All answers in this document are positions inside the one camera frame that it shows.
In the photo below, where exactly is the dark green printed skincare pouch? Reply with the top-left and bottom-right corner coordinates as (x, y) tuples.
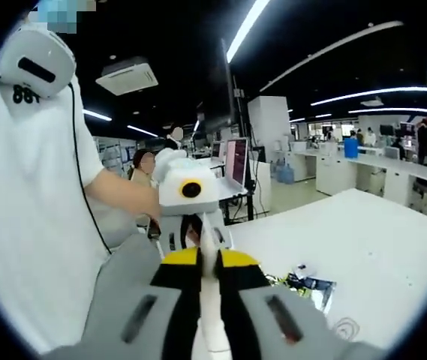
(265, 264), (337, 314)

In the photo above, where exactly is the blue plastic bin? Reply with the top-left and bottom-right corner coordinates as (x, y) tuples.
(344, 137), (359, 158)

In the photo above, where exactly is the black tripod stand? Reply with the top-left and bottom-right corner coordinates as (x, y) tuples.
(222, 37), (257, 222)

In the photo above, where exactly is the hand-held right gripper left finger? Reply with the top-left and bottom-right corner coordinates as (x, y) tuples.
(44, 235), (203, 360)

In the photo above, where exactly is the white chest device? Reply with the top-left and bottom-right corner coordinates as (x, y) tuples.
(0, 28), (78, 101)

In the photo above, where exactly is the black device cable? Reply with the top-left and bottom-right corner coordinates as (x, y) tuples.
(66, 80), (113, 256)

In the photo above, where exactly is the white office counter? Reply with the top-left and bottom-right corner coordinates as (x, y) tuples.
(291, 148), (427, 211)

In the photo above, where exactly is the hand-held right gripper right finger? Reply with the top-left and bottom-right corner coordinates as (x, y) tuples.
(215, 249), (389, 360)

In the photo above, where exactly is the pink screen monitor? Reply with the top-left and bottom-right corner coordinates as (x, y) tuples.
(224, 137), (250, 188)

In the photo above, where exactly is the ceiling air conditioner unit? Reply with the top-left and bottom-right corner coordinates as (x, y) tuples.
(95, 58), (159, 95)

